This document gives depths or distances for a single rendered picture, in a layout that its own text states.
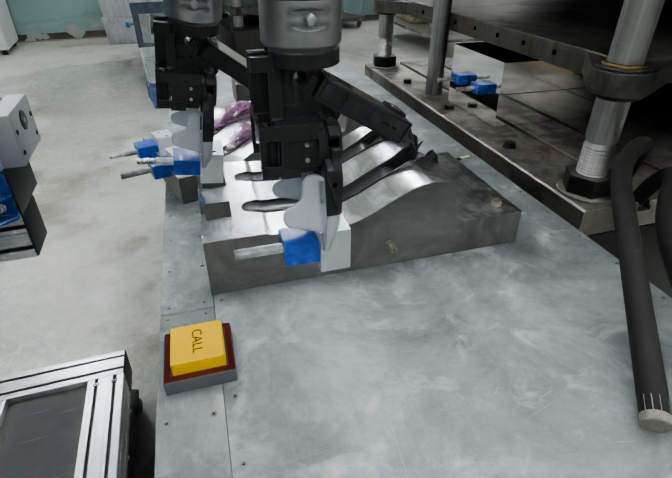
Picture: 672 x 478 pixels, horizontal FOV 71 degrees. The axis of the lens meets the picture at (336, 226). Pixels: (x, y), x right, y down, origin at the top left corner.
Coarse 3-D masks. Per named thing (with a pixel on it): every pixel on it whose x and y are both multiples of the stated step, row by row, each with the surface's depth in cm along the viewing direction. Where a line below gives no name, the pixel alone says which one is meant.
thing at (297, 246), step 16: (288, 240) 54; (304, 240) 54; (320, 240) 53; (336, 240) 54; (240, 256) 53; (256, 256) 54; (288, 256) 53; (304, 256) 54; (320, 256) 54; (336, 256) 55
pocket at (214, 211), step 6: (204, 204) 72; (210, 204) 73; (216, 204) 73; (222, 204) 73; (228, 204) 73; (204, 210) 73; (210, 210) 73; (216, 210) 73; (222, 210) 74; (228, 210) 74; (204, 216) 72; (210, 216) 74; (216, 216) 74; (222, 216) 74; (228, 216) 74
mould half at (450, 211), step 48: (384, 144) 81; (240, 192) 76; (384, 192) 71; (432, 192) 70; (480, 192) 82; (240, 240) 64; (384, 240) 72; (432, 240) 74; (480, 240) 77; (240, 288) 69
